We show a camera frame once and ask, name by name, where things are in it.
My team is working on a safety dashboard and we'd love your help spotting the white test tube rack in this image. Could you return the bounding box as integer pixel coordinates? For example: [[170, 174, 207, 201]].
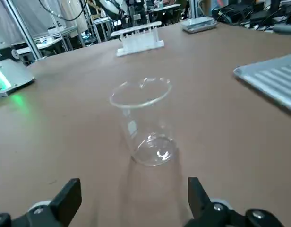
[[110, 20, 165, 58]]

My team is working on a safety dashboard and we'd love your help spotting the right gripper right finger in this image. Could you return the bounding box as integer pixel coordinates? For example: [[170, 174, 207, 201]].
[[185, 176, 286, 227]]

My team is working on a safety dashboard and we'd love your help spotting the aluminium corner frame post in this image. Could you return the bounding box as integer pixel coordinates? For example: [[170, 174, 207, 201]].
[[9, 0, 41, 60]]

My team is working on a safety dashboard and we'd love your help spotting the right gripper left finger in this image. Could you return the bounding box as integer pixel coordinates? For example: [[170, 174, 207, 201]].
[[0, 177, 83, 227]]

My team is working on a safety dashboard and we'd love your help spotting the grey digital scale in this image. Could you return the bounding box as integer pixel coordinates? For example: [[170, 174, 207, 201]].
[[181, 17, 218, 34]]

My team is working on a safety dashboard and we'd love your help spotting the ribbed metal tray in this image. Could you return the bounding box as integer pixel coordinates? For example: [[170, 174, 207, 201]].
[[233, 53, 291, 117]]

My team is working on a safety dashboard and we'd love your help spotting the clear glass beaker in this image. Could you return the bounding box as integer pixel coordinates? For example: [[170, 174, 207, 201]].
[[109, 77, 178, 167]]

